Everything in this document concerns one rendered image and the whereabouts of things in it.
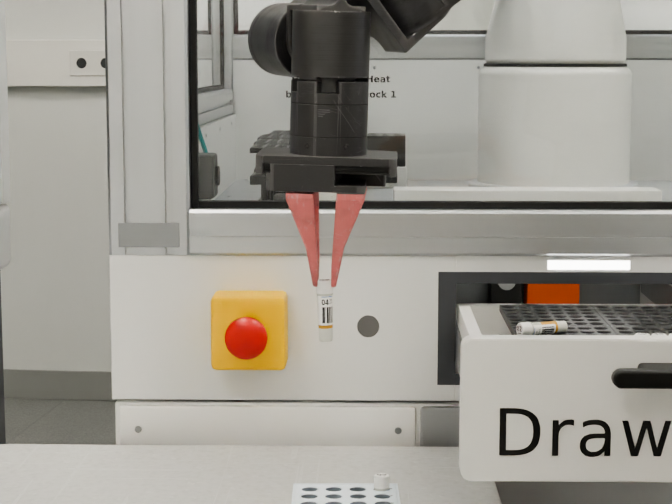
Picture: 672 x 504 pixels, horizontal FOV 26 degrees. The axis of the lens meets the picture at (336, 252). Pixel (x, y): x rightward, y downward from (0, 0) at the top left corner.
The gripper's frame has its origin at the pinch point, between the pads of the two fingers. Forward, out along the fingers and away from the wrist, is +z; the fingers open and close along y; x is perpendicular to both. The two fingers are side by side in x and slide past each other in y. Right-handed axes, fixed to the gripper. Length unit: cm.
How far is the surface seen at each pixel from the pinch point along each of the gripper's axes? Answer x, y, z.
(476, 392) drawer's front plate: 0.3, -11.6, 8.6
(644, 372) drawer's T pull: 3.5, -23.5, 5.8
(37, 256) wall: -367, 114, 63
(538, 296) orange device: -70, -23, 14
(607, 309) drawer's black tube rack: -29.9, -25.6, 7.8
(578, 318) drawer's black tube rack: -24.6, -22.2, 7.7
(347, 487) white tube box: -4.3, -2.0, 17.9
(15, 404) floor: -357, 119, 111
